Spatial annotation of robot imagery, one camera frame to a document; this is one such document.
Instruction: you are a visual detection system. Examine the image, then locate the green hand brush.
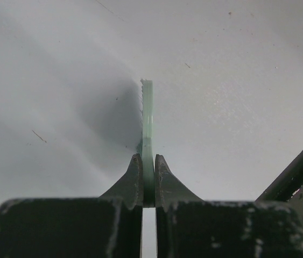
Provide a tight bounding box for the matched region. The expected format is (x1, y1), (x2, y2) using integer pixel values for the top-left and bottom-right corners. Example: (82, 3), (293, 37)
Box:
(135, 77), (157, 258)

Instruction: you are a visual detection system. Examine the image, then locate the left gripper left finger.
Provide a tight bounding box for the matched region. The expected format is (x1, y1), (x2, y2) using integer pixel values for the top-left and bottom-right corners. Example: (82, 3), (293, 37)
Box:
(0, 154), (144, 257)

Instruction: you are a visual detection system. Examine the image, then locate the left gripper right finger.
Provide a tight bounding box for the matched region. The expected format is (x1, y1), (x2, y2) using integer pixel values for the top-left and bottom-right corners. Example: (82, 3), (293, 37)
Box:
(154, 155), (303, 257)

